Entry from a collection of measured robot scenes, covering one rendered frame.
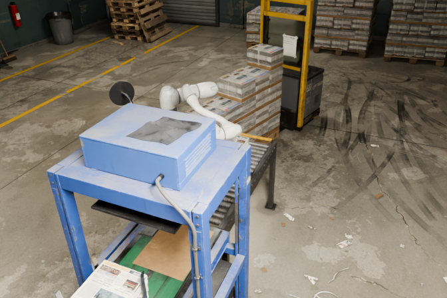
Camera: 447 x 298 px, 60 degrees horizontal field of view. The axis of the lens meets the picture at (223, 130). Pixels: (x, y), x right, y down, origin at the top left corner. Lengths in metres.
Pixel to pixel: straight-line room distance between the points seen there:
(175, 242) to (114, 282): 0.65
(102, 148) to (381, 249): 2.85
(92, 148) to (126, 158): 0.22
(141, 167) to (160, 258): 0.86
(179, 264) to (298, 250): 1.54
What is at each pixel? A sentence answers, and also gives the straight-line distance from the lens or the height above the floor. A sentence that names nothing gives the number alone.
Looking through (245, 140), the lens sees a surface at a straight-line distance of 3.43.
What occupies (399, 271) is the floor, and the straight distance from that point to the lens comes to 3.94.
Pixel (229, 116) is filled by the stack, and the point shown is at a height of 0.73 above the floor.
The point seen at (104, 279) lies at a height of 1.06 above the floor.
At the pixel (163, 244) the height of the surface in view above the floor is 0.80.
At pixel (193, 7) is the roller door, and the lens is 11.94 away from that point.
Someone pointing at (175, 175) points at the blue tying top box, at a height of 1.64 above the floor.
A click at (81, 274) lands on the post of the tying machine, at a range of 2.80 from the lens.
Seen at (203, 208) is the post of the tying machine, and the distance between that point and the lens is 1.86.
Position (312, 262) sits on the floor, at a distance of 3.80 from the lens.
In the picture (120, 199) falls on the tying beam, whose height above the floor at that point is 1.50.
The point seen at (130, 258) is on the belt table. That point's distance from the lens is 2.74.
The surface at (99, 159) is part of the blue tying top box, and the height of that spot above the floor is 1.62.
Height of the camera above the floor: 2.74
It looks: 28 degrees down
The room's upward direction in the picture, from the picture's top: 1 degrees counter-clockwise
